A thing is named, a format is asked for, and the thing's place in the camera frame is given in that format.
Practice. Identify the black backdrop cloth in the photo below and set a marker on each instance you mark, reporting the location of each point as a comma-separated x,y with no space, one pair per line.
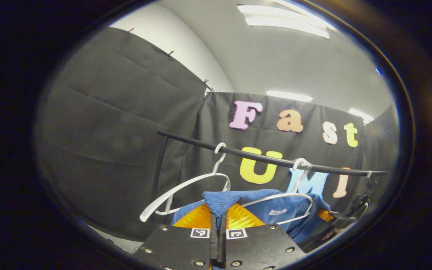
107,150

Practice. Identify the white clothes hanger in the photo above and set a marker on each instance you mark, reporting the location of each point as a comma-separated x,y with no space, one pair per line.
178,188
300,164

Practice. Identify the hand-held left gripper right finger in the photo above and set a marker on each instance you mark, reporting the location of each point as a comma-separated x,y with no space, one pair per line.
257,247

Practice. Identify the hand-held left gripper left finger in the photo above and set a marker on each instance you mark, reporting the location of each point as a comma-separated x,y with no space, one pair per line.
178,247

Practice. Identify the black clothes rack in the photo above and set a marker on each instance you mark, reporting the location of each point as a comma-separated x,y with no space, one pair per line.
261,158

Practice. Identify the large ceiling light panel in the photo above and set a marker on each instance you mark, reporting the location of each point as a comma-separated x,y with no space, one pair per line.
283,20

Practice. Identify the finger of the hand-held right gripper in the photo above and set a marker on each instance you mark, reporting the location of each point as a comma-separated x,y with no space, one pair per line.
326,215

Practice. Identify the blue jacket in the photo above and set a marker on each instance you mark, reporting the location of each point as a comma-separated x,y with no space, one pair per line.
223,198

